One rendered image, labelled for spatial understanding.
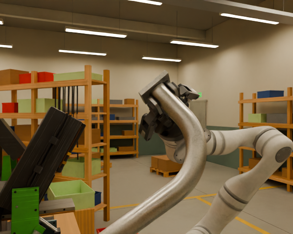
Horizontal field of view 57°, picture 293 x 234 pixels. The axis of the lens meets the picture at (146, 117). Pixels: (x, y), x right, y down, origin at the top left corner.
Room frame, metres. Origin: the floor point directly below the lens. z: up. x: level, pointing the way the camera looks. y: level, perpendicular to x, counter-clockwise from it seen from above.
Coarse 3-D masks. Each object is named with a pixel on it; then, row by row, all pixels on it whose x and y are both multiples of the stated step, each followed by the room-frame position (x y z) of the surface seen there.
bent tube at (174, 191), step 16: (160, 80) 0.42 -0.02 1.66; (144, 96) 0.42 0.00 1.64; (160, 96) 0.41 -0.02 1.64; (176, 96) 0.41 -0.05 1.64; (176, 112) 0.40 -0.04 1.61; (192, 112) 0.40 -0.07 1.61; (192, 128) 0.39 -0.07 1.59; (192, 144) 0.38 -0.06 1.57; (192, 160) 0.37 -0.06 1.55; (176, 176) 0.37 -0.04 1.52; (192, 176) 0.37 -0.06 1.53; (160, 192) 0.37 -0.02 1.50; (176, 192) 0.36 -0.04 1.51; (144, 208) 0.36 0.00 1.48; (160, 208) 0.36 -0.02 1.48; (112, 224) 0.37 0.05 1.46; (128, 224) 0.36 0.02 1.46; (144, 224) 0.36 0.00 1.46
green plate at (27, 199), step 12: (12, 192) 1.23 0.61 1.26; (24, 192) 1.25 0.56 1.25; (36, 192) 1.26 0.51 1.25; (12, 204) 1.22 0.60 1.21; (24, 204) 1.23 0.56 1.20; (36, 204) 1.25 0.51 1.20; (12, 216) 1.21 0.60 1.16; (24, 216) 1.22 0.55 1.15; (36, 216) 1.24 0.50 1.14; (12, 228) 1.19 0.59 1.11; (24, 228) 1.21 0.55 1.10
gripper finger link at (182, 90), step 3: (174, 84) 0.42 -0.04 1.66; (177, 87) 0.42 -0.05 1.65; (180, 87) 0.46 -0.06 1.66; (183, 87) 0.46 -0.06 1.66; (180, 90) 0.46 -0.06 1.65; (183, 90) 0.46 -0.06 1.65; (186, 90) 0.46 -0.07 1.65; (180, 93) 0.45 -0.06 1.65; (183, 93) 0.46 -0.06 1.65; (183, 96) 0.47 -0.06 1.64
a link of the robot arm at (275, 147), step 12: (276, 132) 0.80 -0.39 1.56; (264, 144) 0.80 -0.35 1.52; (276, 144) 0.77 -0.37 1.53; (288, 144) 0.77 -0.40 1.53; (264, 156) 0.79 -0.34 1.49; (276, 156) 0.78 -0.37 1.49; (288, 156) 0.80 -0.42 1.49; (264, 168) 0.80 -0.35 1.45; (276, 168) 0.81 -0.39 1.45; (228, 180) 0.88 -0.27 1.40; (240, 180) 0.83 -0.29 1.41; (252, 180) 0.81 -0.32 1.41; (264, 180) 0.82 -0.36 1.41; (228, 192) 0.85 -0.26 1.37; (240, 192) 0.83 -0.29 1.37; (252, 192) 0.83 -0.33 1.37
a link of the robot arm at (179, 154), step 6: (204, 132) 0.55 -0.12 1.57; (210, 132) 0.55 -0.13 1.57; (162, 138) 0.56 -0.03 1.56; (210, 138) 0.55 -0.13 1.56; (174, 144) 0.58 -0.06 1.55; (180, 144) 0.55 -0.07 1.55; (180, 150) 0.55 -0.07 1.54; (174, 156) 0.54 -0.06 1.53; (180, 156) 0.54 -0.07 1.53; (180, 162) 0.54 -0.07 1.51
